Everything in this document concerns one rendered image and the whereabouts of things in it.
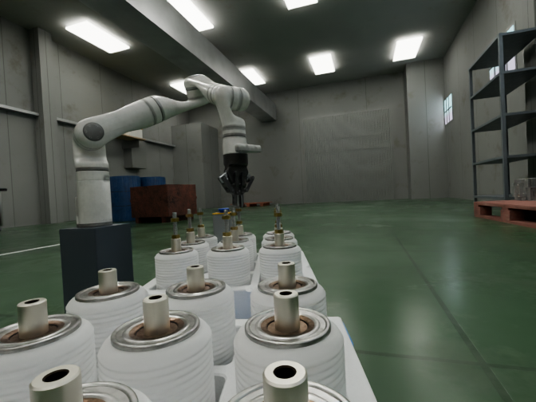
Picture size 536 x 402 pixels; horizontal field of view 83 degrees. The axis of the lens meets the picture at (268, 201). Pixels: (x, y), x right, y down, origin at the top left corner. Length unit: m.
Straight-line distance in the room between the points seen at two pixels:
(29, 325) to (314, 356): 0.25
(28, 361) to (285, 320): 0.21
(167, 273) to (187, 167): 11.07
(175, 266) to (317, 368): 0.48
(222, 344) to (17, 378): 0.19
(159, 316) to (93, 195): 0.78
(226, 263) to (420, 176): 10.13
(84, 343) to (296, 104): 11.69
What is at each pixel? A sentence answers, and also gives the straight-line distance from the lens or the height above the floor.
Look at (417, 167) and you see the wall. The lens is 10.65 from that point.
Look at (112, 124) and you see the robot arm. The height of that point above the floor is 0.61.
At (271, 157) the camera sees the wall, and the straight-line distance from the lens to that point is 11.76.
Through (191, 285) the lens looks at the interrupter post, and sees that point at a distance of 0.41.
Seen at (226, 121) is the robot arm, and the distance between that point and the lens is 0.93.
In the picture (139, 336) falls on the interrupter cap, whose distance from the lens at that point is 0.31.
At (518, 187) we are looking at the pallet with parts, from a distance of 4.13.
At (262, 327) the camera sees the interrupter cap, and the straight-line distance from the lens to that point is 0.29.
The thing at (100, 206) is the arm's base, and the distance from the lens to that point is 1.05.
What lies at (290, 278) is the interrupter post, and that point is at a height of 0.26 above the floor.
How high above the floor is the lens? 0.37
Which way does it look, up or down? 1 degrees down
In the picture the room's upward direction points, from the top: 3 degrees counter-clockwise
